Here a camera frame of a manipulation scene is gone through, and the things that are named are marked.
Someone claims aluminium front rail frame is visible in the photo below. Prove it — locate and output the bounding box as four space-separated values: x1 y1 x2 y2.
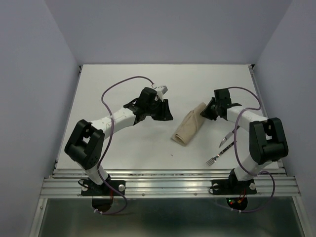
39 169 302 198

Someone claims steel fork black handle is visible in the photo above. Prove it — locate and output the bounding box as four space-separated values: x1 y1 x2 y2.
205 142 235 166

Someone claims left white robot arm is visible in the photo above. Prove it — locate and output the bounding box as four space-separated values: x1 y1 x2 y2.
64 85 173 195

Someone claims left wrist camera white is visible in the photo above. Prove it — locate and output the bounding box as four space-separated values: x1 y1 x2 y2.
154 85 168 100

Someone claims steel knife black handle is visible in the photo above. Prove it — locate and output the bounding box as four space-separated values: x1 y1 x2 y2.
219 129 235 148

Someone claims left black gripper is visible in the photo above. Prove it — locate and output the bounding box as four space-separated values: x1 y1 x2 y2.
146 99 173 121

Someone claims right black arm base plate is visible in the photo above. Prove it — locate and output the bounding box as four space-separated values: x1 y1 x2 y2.
209 179 257 196

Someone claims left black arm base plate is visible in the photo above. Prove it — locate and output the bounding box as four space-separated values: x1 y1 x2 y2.
78 179 126 197

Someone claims beige cloth napkin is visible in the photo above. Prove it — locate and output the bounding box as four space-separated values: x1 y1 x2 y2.
171 102 206 147

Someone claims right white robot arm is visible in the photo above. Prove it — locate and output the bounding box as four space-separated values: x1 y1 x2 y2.
200 87 289 193

